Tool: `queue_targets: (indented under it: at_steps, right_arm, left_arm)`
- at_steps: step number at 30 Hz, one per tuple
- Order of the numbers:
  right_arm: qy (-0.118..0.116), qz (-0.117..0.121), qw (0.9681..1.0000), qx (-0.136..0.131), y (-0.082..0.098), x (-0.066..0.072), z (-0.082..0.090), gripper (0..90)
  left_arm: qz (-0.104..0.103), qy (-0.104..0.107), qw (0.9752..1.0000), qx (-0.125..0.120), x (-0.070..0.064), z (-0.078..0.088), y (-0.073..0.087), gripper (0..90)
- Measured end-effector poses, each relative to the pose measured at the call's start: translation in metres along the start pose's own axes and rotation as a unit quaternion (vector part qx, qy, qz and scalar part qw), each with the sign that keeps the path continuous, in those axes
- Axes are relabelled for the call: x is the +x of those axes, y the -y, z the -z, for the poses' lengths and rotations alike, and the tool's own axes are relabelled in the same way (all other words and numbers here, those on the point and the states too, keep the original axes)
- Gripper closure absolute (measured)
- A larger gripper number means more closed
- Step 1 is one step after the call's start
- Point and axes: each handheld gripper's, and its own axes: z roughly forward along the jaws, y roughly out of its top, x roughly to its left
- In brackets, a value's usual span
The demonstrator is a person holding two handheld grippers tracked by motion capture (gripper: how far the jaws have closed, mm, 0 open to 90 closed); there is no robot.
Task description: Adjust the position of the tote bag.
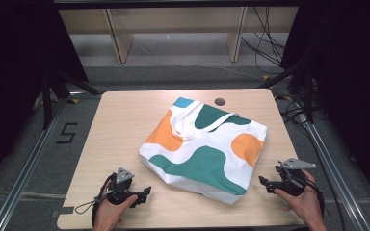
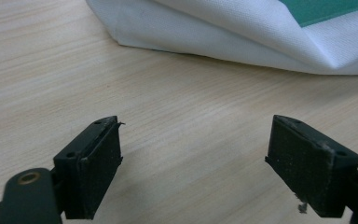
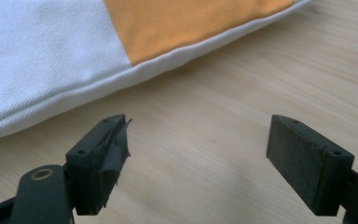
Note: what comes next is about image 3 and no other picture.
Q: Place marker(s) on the white and orange garment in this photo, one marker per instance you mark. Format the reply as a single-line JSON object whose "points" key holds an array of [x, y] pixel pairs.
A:
{"points": [[74, 56]]}

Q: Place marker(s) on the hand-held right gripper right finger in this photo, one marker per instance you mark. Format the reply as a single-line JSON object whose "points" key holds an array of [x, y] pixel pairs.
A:
{"points": [[307, 165]]}

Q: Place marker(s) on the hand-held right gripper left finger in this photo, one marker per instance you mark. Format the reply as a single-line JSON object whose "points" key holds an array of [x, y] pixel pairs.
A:
{"points": [[96, 161]]}

